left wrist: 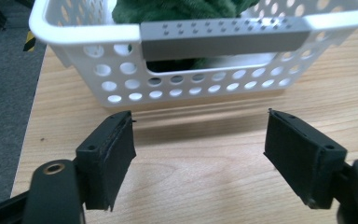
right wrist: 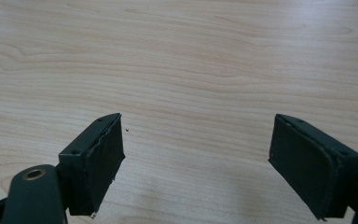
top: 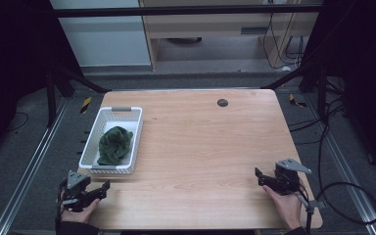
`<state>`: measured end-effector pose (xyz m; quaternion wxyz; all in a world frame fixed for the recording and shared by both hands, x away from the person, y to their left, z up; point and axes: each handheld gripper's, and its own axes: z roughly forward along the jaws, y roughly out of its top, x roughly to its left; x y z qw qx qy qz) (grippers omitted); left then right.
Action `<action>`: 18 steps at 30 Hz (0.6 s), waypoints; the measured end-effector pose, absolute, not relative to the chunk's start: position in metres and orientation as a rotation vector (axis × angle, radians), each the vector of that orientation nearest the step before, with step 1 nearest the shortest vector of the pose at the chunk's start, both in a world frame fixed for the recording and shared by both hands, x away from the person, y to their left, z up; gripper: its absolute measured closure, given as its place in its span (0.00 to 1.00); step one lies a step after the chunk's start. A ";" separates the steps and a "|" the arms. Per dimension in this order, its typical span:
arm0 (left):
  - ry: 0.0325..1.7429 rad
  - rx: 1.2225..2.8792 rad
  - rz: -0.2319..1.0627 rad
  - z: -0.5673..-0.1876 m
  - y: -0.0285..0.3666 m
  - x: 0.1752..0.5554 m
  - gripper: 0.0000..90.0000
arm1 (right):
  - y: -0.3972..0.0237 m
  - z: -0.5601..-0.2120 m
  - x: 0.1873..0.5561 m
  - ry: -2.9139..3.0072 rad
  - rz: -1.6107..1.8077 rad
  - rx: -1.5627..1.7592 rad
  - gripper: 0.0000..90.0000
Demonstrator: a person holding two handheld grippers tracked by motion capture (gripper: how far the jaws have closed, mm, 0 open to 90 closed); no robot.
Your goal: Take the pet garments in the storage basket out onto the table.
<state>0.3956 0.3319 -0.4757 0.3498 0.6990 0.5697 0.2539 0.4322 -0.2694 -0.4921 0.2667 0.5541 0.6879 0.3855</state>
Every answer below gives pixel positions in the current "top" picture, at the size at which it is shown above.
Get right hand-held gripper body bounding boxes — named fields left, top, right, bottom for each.
left=267, top=158, right=312, bottom=196

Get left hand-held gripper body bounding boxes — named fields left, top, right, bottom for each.
left=60, top=169, right=100, bottom=212

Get dark green cloth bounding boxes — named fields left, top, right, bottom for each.
left=96, top=125, right=134, bottom=166

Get white plastic basket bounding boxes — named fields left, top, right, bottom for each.
left=78, top=106, right=144, bottom=175

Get person's left hand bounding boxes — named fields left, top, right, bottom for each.
left=60, top=191, right=101, bottom=225

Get person's right hand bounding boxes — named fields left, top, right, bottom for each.
left=262, top=184, right=305, bottom=231

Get person's left sleeve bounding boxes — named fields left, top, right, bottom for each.
left=56, top=220, right=100, bottom=235

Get yellow black striped tape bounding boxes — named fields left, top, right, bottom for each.
left=79, top=96, right=93, bottom=115
left=288, top=93, right=307, bottom=109

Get black metal stand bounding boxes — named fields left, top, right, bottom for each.
left=43, top=62, right=112, bottom=129
left=260, top=58, right=329, bottom=123

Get wooden cabinet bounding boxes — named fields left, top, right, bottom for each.
left=139, top=0, right=321, bottom=71

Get white cabinet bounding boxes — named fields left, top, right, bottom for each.
left=49, top=0, right=152, bottom=68

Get black horizontal bar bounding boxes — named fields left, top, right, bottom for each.
left=50, top=4, right=324, bottom=19

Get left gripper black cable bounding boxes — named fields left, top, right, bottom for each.
left=54, top=180, right=68, bottom=229

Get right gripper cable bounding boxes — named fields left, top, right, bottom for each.
left=293, top=190, right=326, bottom=235

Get aluminium floor rail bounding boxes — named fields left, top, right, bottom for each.
left=0, top=97, right=71, bottom=235
left=303, top=94, right=376, bottom=235

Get black cable loop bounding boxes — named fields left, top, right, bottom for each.
left=315, top=97, right=376, bottom=226

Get black hanging cables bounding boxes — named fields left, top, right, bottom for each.
left=262, top=13, right=306, bottom=71

